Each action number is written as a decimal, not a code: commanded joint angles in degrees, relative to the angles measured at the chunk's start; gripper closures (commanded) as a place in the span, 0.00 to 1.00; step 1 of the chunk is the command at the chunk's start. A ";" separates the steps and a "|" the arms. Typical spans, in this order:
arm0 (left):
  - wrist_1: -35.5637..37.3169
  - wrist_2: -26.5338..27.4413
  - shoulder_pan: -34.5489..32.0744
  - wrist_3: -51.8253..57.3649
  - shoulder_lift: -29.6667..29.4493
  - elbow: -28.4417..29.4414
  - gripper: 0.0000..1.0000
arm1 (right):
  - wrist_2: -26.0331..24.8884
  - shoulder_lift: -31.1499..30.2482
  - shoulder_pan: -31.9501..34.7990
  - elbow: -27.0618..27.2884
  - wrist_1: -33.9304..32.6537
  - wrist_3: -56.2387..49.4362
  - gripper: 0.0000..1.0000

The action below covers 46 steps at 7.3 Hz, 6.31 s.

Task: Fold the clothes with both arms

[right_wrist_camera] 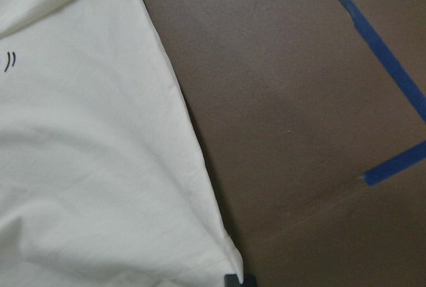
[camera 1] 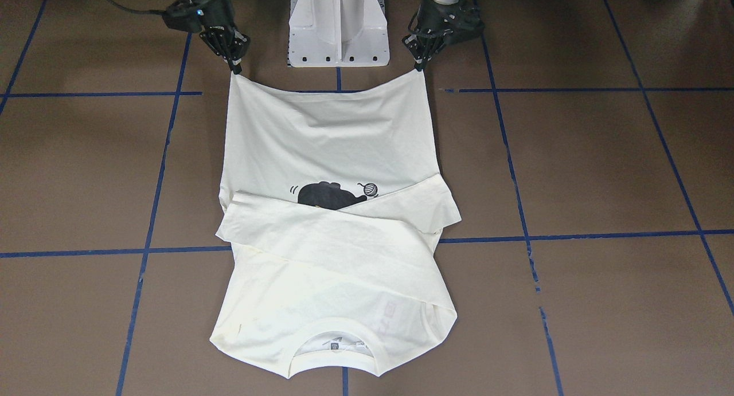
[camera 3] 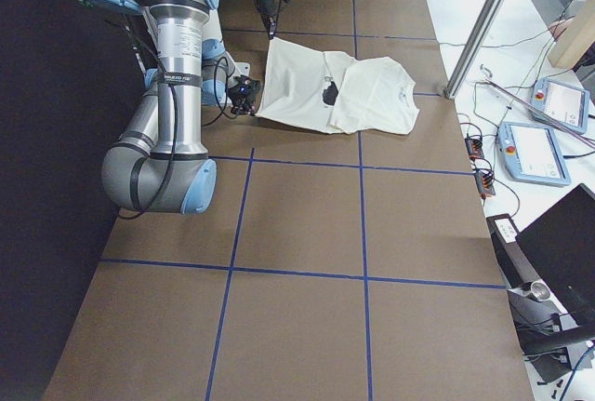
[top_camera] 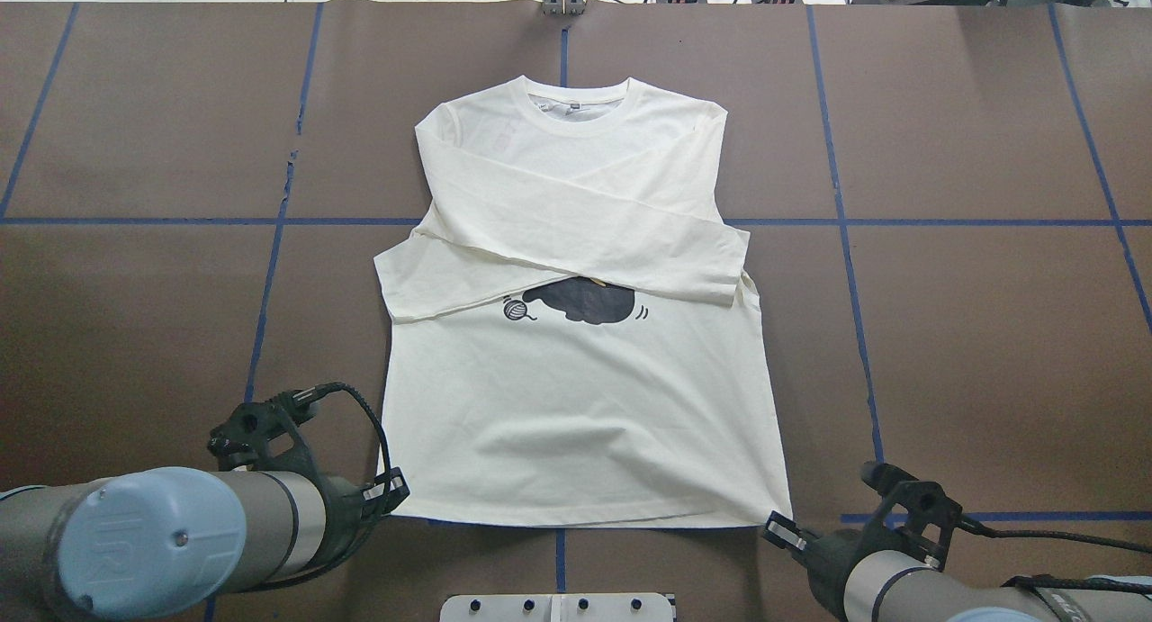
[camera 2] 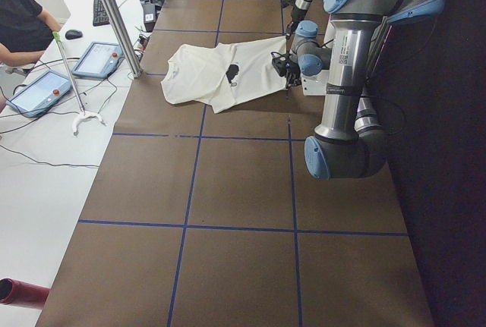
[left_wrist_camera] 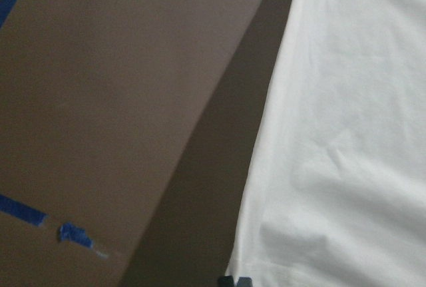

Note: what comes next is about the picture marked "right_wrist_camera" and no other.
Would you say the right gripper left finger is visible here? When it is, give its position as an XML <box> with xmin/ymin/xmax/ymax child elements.
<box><xmin>224</xmin><ymin>274</ymin><xmax>240</xmax><ymax>287</ymax></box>

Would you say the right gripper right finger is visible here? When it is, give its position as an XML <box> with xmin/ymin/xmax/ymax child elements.
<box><xmin>241</xmin><ymin>275</ymin><xmax>257</xmax><ymax>287</ymax></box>

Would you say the cream long-sleeve printed shirt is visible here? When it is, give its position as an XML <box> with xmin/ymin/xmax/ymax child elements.
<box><xmin>1</xmin><ymin>0</ymin><xmax>244</xmax><ymax>286</ymax></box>

